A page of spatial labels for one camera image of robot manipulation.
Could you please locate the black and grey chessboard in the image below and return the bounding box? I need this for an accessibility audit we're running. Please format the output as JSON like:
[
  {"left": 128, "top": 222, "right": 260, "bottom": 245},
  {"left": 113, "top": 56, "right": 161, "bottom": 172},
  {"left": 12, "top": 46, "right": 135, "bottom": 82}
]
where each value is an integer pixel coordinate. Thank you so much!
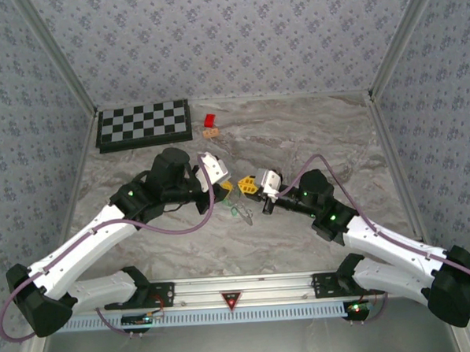
[{"left": 92, "top": 98, "right": 194, "bottom": 155}]

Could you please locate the red triangle warning label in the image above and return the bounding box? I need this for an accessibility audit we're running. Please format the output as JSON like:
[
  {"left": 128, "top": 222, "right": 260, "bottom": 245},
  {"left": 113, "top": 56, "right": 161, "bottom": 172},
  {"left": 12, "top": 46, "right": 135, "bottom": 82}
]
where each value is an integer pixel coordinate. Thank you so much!
[{"left": 220, "top": 289, "right": 242, "bottom": 313}]

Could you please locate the right circuit board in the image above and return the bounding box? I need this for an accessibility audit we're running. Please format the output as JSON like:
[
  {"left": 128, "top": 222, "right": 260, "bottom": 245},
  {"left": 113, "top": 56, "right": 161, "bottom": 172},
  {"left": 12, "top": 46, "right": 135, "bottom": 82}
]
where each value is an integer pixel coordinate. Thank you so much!
[{"left": 343, "top": 299, "right": 376, "bottom": 321}]

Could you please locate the circuit board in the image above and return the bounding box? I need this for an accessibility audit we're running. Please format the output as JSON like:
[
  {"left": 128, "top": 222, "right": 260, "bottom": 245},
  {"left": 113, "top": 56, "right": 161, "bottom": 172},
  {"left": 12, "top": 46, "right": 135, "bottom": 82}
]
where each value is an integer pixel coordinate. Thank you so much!
[
  {"left": 121, "top": 311, "right": 165, "bottom": 328},
  {"left": 343, "top": 299, "right": 376, "bottom": 321}
]

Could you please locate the left circuit board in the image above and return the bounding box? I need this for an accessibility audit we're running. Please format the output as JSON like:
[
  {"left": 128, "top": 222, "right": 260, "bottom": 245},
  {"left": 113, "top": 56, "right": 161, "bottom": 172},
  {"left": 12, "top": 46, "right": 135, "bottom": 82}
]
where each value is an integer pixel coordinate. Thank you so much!
[{"left": 121, "top": 311, "right": 165, "bottom": 328}]

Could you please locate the grey metal front shelf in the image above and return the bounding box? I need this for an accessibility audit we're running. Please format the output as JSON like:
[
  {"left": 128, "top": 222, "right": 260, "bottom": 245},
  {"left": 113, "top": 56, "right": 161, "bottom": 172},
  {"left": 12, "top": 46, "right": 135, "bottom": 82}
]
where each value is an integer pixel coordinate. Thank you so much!
[{"left": 34, "top": 309, "right": 466, "bottom": 352}]

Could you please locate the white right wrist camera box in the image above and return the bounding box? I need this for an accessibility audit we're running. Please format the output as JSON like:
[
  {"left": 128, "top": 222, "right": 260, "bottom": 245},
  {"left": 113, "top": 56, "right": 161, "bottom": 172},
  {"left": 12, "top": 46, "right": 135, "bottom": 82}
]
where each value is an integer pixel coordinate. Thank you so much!
[{"left": 255, "top": 167, "right": 284, "bottom": 202}]

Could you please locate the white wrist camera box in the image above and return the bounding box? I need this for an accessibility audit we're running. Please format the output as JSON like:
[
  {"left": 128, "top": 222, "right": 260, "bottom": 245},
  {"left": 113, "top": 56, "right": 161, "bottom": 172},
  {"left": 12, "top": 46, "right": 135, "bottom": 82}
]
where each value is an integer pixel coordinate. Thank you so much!
[
  {"left": 255, "top": 167, "right": 284, "bottom": 202},
  {"left": 196, "top": 150, "right": 231, "bottom": 186}
]

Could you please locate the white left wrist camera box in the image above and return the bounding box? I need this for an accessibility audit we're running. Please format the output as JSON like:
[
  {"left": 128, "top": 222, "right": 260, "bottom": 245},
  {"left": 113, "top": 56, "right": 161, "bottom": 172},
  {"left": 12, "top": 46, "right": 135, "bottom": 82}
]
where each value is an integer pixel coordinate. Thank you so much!
[{"left": 196, "top": 150, "right": 231, "bottom": 186}]

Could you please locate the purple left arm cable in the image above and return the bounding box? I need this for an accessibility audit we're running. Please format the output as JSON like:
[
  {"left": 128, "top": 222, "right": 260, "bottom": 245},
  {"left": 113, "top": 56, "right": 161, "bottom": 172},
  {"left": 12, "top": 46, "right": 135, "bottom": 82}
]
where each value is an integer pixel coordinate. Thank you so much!
[{"left": 0, "top": 153, "right": 224, "bottom": 346}]

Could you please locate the aluminium right table edge rail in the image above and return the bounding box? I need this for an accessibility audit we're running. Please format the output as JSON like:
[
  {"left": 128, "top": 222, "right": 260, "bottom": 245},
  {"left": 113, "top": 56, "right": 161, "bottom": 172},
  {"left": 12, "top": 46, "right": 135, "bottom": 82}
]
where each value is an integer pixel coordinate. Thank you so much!
[{"left": 365, "top": 87, "right": 461, "bottom": 295}]

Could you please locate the aluminium table edge rail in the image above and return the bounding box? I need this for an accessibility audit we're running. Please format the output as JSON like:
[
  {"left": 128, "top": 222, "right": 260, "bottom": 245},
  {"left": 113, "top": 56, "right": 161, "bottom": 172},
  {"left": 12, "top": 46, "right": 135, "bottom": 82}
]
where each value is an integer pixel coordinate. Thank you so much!
[
  {"left": 2, "top": 107, "right": 113, "bottom": 352},
  {"left": 365, "top": 87, "right": 461, "bottom": 295}
]

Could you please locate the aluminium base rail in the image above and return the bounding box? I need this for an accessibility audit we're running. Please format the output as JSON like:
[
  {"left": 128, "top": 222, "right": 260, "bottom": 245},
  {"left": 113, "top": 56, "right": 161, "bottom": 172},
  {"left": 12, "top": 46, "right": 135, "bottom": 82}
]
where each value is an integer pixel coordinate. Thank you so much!
[{"left": 147, "top": 271, "right": 317, "bottom": 310}]

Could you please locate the aluminium left table edge rail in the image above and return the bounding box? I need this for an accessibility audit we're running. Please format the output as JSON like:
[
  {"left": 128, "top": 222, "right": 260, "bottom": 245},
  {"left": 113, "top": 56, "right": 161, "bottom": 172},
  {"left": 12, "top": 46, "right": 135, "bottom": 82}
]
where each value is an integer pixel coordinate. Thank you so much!
[{"left": 2, "top": 107, "right": 113, "bottom": 352}]

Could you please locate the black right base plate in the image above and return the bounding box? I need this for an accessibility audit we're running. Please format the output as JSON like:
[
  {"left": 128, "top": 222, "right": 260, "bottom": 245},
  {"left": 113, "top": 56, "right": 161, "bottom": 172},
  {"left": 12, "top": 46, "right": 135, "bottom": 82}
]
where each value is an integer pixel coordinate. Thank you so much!
[{"left": 310, "top": 269, "right": 387, "bottom": 302}]

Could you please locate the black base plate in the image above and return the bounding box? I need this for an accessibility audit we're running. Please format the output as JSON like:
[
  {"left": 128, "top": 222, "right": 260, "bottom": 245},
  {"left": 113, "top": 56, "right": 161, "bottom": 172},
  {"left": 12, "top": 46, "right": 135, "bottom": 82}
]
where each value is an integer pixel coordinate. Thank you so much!
[
  {"left": 310, "top": 269, "right": 387, "bottom": 302},
  {"left": 102, "top": 280, "right": 176, "bottom": 312}
]

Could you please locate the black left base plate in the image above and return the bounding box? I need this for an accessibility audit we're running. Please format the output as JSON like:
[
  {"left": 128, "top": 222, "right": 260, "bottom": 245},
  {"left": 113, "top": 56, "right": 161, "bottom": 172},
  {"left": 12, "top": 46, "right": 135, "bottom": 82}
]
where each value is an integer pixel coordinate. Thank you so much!
[{"left": 102, "top": 280, "right": 176, "bottom": 312}]

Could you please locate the white slotted cable duct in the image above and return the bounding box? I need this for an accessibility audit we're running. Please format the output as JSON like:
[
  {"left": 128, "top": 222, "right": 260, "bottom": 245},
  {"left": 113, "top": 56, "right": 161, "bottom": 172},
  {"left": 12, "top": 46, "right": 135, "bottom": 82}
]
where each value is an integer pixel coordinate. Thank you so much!
[{"left": 64, "top": 298, "right": 360, "bottom": 334}]

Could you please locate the aluminium left corner post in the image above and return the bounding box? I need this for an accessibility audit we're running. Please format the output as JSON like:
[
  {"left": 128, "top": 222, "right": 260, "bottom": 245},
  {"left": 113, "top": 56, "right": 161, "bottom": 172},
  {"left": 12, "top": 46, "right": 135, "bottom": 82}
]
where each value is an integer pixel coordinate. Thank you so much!
[{"left": 12, "top": 0, "right": 99, "bottom": 117}]

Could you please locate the aluminium corner post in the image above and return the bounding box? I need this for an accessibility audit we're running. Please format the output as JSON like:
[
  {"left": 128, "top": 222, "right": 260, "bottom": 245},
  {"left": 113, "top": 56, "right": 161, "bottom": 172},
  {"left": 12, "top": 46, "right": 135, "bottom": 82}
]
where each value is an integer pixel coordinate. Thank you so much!
[
  {"left": 362, "top": 0, "right": 449, "bottom": 99},
  {"left": 12, "top": 0, "right": 99, "bottom": 117}
]

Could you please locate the aluminium right corner post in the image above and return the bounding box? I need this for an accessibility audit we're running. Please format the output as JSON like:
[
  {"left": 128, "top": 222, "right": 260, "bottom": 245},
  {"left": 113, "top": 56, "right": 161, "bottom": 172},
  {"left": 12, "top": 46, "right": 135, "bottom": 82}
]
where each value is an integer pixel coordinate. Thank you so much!
[{"left": 362, "top": 0, "right": 449, "bottom": 99}]

